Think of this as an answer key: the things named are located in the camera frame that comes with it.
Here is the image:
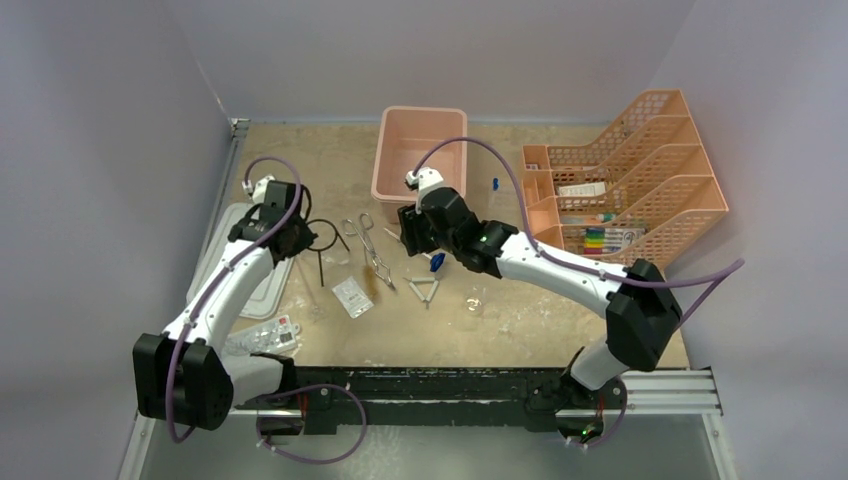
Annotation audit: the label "black wire tripod stand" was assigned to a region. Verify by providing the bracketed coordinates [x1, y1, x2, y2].
[307, 218, 351, 287]

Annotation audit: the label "metal crucible tongs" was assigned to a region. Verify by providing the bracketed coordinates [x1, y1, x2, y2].
[342, 212, 396, 291]

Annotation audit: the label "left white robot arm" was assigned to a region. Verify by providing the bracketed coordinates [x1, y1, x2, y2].
[132, 177, 317, 430]

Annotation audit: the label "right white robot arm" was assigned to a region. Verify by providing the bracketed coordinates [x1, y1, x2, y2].
[397, 187, 683, 407]

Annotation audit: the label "spatula with blue clip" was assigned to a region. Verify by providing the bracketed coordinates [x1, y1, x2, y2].
[383, 227, 446, 273]

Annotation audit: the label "white clay triangle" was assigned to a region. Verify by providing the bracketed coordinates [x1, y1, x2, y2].
[406, 277, 440, 309]

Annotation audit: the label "white plastic bin lid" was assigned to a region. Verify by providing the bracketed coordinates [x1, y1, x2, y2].
[186, 202, 293, 320]

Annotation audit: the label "brown test tube brush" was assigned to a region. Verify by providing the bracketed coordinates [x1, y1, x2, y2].
[362, 263, 379, 302]

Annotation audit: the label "small white packet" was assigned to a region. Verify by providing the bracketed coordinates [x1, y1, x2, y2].
[331, 276, 374, 319]

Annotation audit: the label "clear test tube rack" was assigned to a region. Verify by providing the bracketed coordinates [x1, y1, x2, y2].
[487, 183, 523, 229]

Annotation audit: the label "clear glass beaker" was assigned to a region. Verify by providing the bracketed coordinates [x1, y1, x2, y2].
[463, 286, 487, 317]

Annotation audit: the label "pink plastic bin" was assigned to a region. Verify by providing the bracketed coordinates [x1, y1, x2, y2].
[371, 106, 468, 208]

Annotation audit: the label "blister pack with label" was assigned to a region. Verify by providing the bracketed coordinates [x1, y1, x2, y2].
[223, 315, 301, 356]

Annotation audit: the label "coloured marker pack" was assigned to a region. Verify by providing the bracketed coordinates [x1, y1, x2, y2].
[579, 228, 646, 255]

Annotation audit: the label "white box in organizer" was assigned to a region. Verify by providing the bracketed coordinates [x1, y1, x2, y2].
[557, 182, 607, 197]

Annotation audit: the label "orange mesh file organizer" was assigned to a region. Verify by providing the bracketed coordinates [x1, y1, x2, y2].
[522, 89, 729, 269]

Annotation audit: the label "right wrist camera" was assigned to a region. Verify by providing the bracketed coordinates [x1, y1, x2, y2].
[404, 167, 445, 207]

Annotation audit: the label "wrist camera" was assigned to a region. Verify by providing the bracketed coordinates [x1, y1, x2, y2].
[404, 167, 445, 207]
[242, 175, 276, 204]

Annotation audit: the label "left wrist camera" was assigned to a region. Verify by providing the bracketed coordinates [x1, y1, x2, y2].
[242, 175, 276, 204]

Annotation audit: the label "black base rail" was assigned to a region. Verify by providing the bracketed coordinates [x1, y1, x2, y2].
[233, 365, 627, 437]

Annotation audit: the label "aluminium frame rail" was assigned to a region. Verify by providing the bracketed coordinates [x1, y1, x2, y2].
[135, 368, 723, 419]

